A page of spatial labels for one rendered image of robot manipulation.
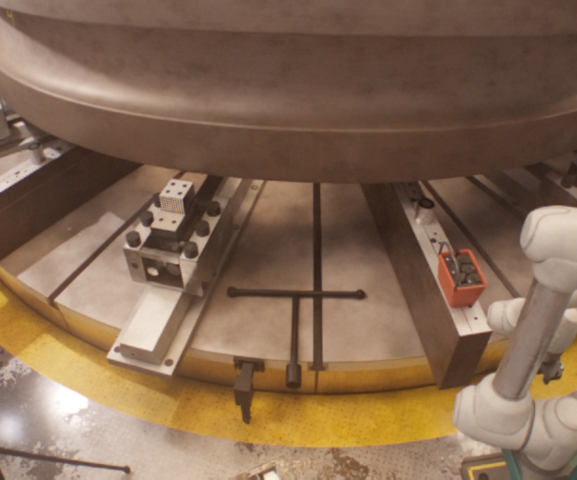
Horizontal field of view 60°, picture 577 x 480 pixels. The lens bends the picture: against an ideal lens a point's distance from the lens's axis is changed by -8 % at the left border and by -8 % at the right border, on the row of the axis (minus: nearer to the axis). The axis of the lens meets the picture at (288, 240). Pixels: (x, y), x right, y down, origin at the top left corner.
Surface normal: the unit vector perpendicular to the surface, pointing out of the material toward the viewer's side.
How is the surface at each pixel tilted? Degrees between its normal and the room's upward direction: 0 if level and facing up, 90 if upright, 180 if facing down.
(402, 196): 0
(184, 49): 90
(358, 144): 90
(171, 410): 0
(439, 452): 0
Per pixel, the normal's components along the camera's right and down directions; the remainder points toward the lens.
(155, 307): 0.00, -0.73
